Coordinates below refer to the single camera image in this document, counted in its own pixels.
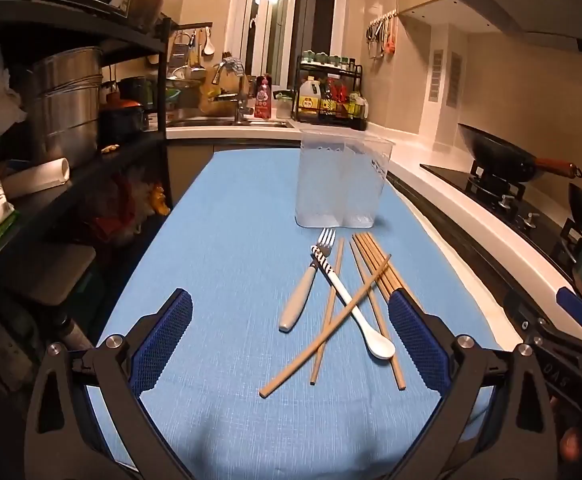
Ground bundle of wooden chopsticks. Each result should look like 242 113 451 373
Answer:
259 255 392 399

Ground clear plastic utensil container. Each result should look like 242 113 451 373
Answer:
295 129 396 229

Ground steel sink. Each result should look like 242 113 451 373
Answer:
166 117 296 129

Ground white paper roll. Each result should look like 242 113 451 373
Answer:
1 157 72 200

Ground window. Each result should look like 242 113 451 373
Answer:
228 0 342 87

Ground blue mat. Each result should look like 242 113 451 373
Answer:
88 147 502 480

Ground stacked steel pots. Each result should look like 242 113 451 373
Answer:
28 46 106 166

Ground metal sink faucet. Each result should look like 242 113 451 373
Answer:
211 60 252 123

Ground white spoon striped handle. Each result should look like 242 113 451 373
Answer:
311 244 397 362

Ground grey wall grille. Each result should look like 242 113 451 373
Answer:
428 50 444 104

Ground wooden chopstick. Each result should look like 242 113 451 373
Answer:
353 234 388 301
369 232 410 294
311 238 345 386
350 238 406 391
364 233 402 293
359 234 394 296

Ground person's right hand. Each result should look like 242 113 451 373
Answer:
550 394 582 467

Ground yellow oil jug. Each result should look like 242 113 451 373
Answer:
298 76 322 112

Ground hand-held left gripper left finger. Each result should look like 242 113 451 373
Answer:
23 287 194 480

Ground black lidded pot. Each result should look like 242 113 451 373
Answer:
118 76 154 106

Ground row of spice jars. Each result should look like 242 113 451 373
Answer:
301 50 358 72

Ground grey handled metal fork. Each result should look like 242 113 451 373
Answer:
278 227 338 333

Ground metal grater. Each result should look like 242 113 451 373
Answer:
171 32 196 67

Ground black spice rack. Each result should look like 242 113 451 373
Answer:
295 52 370 131

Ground black wok wooden handle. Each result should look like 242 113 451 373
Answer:
458 123 582 183

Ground small steel pot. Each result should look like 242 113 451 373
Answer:
128 0 166 31

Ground black gas stove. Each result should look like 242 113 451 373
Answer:
420 162 582 293

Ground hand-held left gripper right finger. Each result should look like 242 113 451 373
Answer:
387 289 560 480

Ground red dish soap bottle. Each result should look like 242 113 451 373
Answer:
254 75 273 120

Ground black shelf rack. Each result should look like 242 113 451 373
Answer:
0 0 174 461

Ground row of hanging kitchen tools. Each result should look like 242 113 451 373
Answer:
366 10 400 59

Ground red plastic bags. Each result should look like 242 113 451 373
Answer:
91 175 172 241

